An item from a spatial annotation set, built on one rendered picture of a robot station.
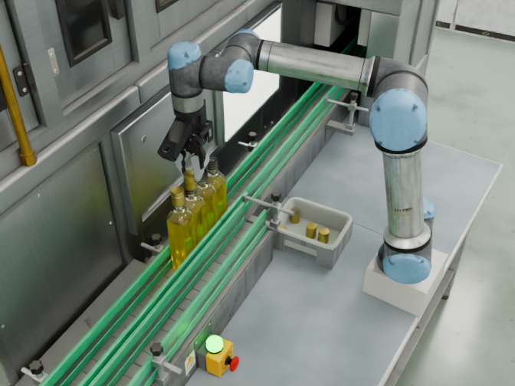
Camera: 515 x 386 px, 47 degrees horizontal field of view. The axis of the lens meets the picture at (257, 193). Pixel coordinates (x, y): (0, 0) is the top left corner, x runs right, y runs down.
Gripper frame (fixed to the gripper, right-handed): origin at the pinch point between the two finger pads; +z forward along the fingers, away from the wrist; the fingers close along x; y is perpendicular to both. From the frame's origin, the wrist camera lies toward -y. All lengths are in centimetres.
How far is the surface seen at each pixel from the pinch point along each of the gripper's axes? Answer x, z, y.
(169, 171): 12.7, 8.7, 8.2
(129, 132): 12.0, -13.8, -6.6
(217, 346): -20.4, 31.5, -23.3
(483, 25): -24, 106, 380
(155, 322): -5.8, 24.5, -28.5
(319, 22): 12, 7, 117
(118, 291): 11.3, 28.4, -22.1
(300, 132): -4, 22, 63
